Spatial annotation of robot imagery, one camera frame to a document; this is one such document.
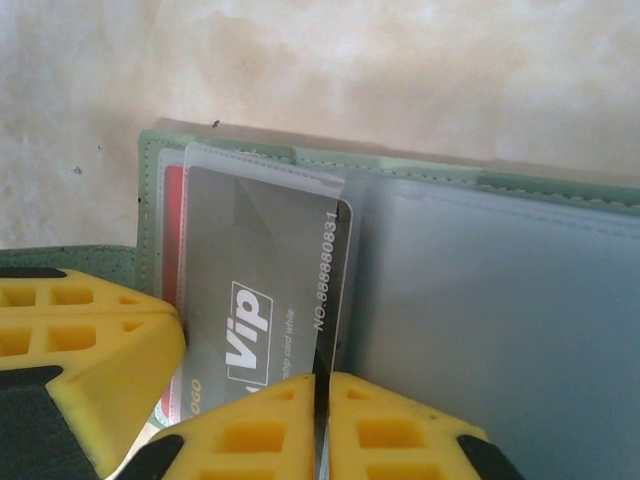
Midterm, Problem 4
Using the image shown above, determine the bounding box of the grey black Vip card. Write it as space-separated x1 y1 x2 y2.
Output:
178 165 355 480

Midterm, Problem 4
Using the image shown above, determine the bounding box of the red plastic card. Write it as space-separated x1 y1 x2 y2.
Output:
158 163 190 426

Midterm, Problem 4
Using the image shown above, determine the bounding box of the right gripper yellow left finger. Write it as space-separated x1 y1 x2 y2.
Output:
114 372 321 480

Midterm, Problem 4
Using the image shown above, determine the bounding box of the green leather card holder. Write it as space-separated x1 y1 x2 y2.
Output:
0 117 640 480

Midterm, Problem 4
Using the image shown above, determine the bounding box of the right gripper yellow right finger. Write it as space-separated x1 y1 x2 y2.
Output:
323 371 529 480

